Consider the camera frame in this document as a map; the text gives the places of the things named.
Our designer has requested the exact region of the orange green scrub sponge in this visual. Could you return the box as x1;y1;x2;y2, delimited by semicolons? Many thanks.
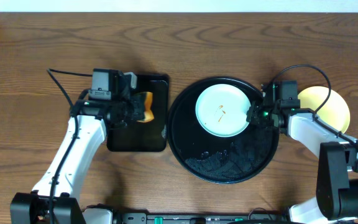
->
137;91;154;123

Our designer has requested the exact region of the light blue plate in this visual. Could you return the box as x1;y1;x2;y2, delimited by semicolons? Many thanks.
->
195;84;251;138

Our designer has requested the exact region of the yellow plate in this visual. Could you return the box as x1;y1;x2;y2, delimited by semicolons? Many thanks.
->
298;86;351;133

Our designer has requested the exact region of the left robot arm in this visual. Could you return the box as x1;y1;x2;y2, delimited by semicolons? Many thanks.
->
10;92;154;223

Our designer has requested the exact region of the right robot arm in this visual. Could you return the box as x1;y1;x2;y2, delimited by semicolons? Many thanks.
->
247;100;358;223

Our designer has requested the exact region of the black rectangular tray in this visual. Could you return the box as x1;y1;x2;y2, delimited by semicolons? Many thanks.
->
107;74;170;152

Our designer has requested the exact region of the round black tray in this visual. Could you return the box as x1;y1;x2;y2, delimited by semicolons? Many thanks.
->
167;77;279;184

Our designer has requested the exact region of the right black cable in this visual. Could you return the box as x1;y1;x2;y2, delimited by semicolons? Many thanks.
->
270;64;358;178

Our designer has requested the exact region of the black cable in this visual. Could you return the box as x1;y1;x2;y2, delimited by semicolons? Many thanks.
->
46;68;93;224
270;64;358;178

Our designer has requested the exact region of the left black cable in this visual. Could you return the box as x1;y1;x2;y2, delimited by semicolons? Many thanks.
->
46;68;93;224

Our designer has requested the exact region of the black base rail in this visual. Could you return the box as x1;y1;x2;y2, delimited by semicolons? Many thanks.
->
85;203;295;224

